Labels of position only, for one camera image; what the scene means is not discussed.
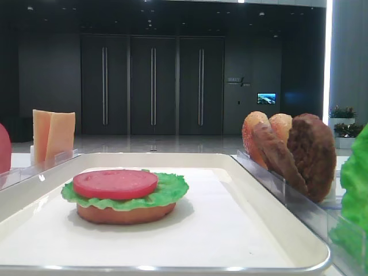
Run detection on green lettuce leaf on tray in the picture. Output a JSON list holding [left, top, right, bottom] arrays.
[[61, 172, 189, 212]]

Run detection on red tomato slice on tray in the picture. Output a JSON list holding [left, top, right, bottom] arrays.
[[72, 169, 158, 200]]

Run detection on rear brown meat patty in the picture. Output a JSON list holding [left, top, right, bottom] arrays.
[[252, 122, 308, 196]]

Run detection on brown meat patty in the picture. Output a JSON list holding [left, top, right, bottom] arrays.
[[287, 113, 336, 203], [252, 122, 308, 196]]

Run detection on front brown meat patty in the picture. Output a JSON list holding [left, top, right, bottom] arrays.
[[287, 113, 336, 203]]

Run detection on rear orange cheese slice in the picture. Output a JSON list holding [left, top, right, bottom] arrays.
[[33, 109, 53, 164]]

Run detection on white cheese pusher block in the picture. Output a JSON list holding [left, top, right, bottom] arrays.
[[30, 145, 35, 166]]

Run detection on red tomato slice in rack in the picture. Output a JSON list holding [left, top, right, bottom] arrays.
[[0, 124, 12, 174]]

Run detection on green lettuce in rack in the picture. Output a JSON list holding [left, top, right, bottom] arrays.
[[330, 126, 367, 263]]

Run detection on left sesame bun top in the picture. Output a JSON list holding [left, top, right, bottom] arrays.
[[241, 111, 270, 170]]

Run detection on sesame bun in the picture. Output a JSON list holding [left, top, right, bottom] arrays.
[[269, 113, 292, 145], [241, 111, 270, 170]]

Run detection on right dark double door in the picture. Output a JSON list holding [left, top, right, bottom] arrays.
[[179, 38, 224, 135]]

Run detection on dark double door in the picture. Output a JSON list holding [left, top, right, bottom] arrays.
[[131, 37, 176, 135], [179, 38, 224, 135], [81, 35, 128, 135]]

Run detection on middle dark double door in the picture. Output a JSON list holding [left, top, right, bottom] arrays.
[[131, 37, 176, 135]]

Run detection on white serving tray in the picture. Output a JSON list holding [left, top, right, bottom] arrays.
[[1, 153, 331, 275]]

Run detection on right sesame bun top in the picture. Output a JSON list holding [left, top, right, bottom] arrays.
[[269, 113, 292, 145]]

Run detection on left dark double door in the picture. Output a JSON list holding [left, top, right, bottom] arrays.
[[81, 35, 128, 135]]

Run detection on bottom bun slice on tray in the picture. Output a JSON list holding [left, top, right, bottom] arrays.
[[76, 203, 176, 225]]

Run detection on potted flower plants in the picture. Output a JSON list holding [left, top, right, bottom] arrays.
[[329, 105, 364, 150]]

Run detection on small wall display screen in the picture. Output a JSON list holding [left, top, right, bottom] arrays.
[[257, 93, 276, 105]]

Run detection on clear right rack rail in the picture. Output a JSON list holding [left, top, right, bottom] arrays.
[[236, 150, 367, 275]]

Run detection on clear rack rail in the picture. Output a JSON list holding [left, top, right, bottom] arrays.
[[236, 150, 367, 275], [1, 149, 79, 190]]

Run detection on clear left rack rail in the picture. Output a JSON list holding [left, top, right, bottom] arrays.
[[1, 149, 79, 190]]

